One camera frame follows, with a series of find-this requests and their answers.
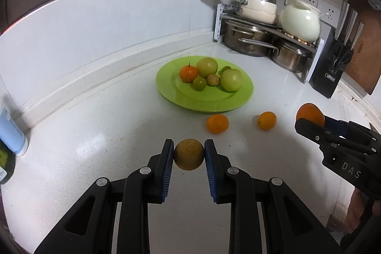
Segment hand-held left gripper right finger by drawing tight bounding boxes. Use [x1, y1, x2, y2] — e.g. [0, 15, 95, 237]
[204, 139, 341, 254]

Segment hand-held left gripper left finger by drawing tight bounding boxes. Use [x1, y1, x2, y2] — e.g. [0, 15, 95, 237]
[33, 139, 175, 254]

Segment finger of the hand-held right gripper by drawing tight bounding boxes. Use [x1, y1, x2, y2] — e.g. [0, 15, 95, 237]
[324, 115, 381, 148]
[295, 118, 341, 153]

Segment green plate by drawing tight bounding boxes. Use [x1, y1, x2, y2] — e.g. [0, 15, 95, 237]
[156, 55, 254, 112]

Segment green apple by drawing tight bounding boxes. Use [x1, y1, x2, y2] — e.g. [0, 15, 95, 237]
[196, 57, 219, 78]
[220, 69, 243, 93]

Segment orange tangerine with stem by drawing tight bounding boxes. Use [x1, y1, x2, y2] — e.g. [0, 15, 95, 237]
[179, 62, 199, 83]

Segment person's right hand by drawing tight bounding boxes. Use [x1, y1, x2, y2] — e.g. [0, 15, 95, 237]
[345, 187, 374, 233]

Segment black knife block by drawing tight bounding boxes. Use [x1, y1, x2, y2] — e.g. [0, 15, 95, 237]
[308, 26, 355, 99]

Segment black kitchen scissors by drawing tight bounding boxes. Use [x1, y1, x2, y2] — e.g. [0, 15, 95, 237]
[332, 41, 354, 68]

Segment small steel pot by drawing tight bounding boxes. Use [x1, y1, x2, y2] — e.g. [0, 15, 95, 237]
[271, 40, 314, 74]

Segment brown wooden cutting board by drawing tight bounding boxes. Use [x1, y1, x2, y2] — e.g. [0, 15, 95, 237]
[342, 0, 381, 95]

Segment white ceramic pot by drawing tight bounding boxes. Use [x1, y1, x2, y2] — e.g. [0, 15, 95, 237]
[280, 0, 328, 43]

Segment large steel pot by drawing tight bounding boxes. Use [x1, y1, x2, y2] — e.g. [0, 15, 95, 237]
[223, 20, 280, 57]

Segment metal pot rack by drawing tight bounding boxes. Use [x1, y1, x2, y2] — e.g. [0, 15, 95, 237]
[213, 3, 326, 84]

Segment white blue pump bottle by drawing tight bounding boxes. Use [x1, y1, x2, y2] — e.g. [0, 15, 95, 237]
[0, 107, 29, 157]

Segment green dish soap bottle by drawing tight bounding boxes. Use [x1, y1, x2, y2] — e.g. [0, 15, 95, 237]
[0, 141, 17, 184]

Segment steel handle knife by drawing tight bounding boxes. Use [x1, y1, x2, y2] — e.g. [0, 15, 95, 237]
[345, 10, 358, 45]
[351, 21, 365, 50]
[336, 0, 350, 39]

